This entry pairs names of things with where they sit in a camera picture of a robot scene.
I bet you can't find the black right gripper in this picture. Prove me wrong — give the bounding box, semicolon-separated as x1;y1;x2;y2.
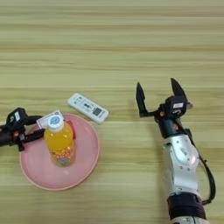
136;77;193;139

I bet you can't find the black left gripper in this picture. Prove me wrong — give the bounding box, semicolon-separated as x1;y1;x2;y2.
0;115;46;152

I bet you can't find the orange juice bottle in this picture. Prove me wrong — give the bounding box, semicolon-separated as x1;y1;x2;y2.
43;114;77;168

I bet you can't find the white remote control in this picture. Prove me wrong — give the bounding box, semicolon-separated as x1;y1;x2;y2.
67;92;109;124

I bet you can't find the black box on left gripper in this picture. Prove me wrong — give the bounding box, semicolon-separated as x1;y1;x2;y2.
6;107;29;131

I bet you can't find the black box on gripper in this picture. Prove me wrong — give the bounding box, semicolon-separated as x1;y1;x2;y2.
164;94;189;119
6;107;29;131

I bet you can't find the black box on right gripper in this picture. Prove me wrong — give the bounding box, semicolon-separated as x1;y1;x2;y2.
164;94;189;119

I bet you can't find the red cube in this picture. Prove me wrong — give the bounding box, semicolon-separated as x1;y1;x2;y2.
66;119;77;140

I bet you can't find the pink round plate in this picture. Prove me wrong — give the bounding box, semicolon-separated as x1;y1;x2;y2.
18;113;101;192

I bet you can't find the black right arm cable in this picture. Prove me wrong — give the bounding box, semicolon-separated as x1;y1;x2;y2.
176;115;217;206

